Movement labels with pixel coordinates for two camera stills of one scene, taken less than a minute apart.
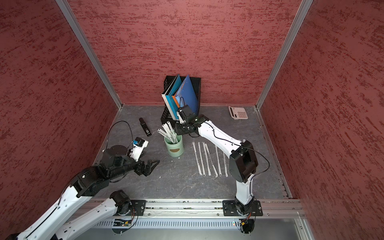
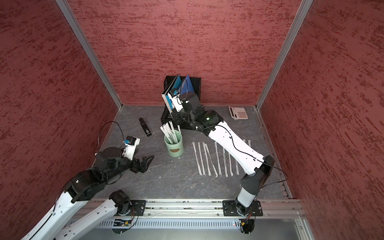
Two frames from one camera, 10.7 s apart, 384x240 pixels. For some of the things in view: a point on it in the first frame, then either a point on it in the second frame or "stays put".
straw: (226, 171) stays put
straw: (219, 165) stays put
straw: (206, 159) stays put
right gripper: (180, 131) → (179, 119)
